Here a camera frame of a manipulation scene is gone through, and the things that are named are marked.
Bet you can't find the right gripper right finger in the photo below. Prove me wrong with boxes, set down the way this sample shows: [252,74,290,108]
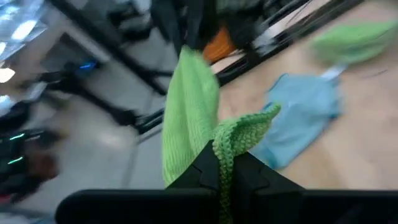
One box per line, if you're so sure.
[233,152,398,224]

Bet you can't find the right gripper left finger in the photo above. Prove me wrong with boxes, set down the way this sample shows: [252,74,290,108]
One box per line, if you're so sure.
[55,141,222,224]

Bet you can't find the green microfiber towel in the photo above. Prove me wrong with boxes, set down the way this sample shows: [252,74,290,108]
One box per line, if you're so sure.
[161,45,282,224]
[310,20,398,67]

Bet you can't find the light blue microfiber towel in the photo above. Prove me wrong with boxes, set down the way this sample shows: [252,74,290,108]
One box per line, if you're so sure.
[248,64,348,171]

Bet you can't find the black machine green lights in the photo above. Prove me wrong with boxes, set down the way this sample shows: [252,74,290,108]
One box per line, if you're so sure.
[0,101,68,205]

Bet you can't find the orange round object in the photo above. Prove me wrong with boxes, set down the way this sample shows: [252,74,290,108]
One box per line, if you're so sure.
[203,27,238,64]

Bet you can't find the black table edge rail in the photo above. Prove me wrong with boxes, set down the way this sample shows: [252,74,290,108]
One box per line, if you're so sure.
[133,0,366,136]

